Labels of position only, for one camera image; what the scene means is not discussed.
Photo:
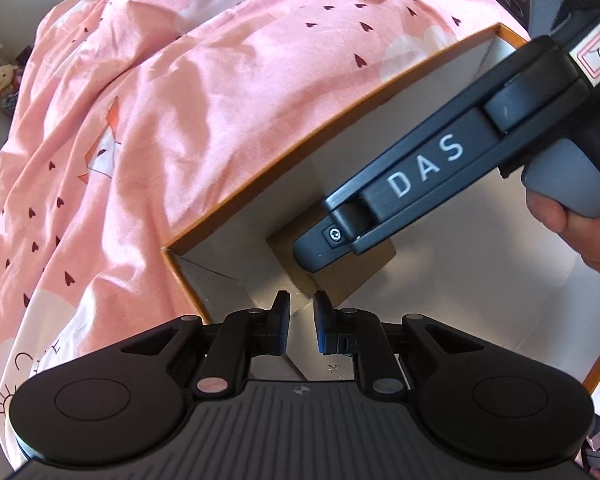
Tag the person's right hand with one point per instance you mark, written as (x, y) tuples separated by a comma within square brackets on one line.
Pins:
[(594, 242)]

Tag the brown wooden box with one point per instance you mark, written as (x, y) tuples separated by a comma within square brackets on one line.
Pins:
[(364, 272)]

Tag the orange cardboard box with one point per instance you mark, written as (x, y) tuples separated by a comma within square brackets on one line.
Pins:
[(444, 280)]

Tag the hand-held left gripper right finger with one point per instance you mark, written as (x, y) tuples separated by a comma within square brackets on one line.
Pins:
[(322, 322)]

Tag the pink printed blanket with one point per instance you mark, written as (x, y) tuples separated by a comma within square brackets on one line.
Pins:
[(180, 135)]

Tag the round face plush toy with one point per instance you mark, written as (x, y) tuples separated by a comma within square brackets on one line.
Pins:
[(2, 79)]

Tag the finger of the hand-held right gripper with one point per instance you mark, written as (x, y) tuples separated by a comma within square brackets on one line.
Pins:
[(320, 250)]

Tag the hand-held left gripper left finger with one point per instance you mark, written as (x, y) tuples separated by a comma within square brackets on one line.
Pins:
[(281, 322)]

